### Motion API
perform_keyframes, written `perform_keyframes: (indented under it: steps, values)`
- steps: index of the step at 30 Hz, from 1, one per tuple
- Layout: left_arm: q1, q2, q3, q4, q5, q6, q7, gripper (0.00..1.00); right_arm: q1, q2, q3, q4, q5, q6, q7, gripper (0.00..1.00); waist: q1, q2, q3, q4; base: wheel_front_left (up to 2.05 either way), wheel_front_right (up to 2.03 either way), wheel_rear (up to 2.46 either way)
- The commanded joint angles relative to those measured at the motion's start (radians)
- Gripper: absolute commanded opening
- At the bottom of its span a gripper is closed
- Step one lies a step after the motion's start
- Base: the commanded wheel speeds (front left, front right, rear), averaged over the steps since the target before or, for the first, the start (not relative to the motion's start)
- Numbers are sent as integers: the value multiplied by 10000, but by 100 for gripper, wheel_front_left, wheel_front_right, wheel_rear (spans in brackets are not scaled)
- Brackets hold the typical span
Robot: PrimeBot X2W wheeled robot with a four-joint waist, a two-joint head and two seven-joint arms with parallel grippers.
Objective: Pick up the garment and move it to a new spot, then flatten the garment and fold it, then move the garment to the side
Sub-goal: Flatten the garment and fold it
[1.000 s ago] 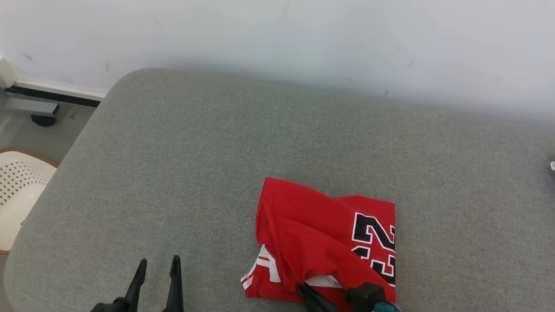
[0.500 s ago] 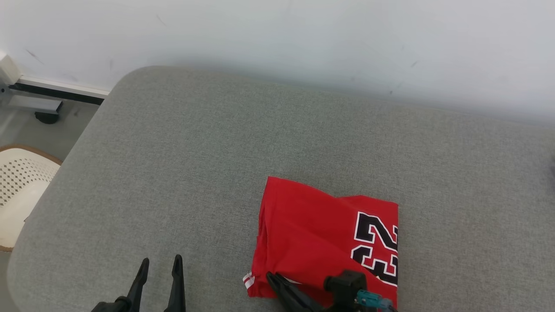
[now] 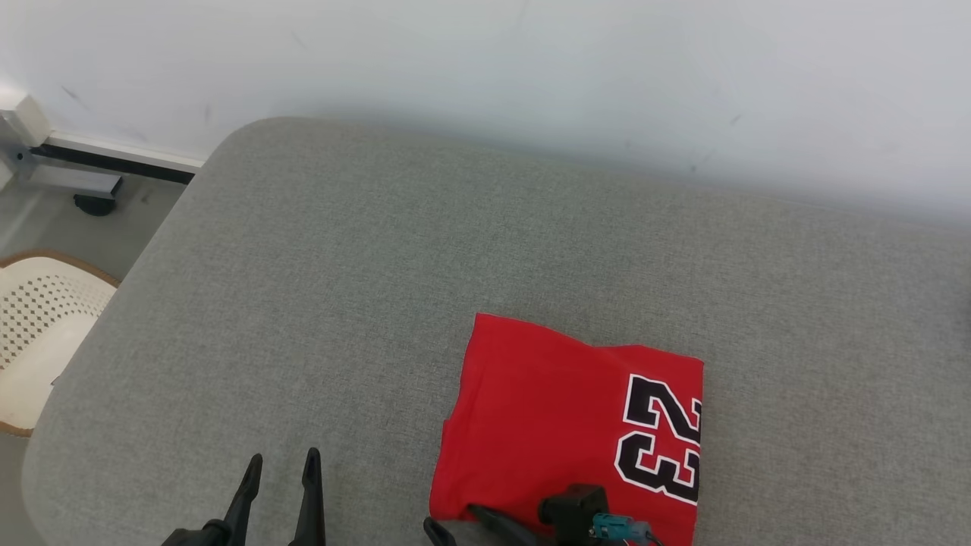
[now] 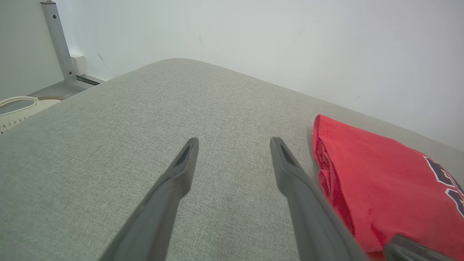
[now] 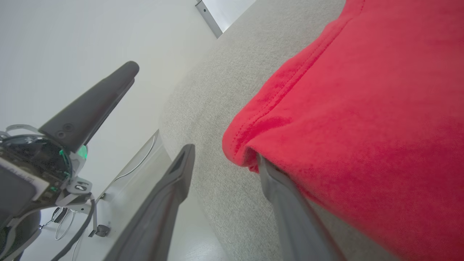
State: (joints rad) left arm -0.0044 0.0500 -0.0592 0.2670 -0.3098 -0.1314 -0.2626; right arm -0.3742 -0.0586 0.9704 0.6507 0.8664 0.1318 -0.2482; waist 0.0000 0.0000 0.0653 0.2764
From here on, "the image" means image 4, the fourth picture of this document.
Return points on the grey metal post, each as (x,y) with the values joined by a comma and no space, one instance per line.
(58,40)

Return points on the white laundry basket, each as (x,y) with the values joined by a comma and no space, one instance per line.
(14,107)

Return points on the white wall box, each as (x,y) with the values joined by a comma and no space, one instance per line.
(79,65)

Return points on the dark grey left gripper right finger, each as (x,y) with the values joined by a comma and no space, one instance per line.
(311,217)

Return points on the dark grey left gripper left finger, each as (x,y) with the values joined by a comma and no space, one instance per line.
(159,214)

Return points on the grey fabric sofa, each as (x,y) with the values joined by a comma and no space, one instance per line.
(181,108)

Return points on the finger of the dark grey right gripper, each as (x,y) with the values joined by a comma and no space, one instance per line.
(406,251)

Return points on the red basketball jersey white trim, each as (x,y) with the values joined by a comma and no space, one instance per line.
(384,181)

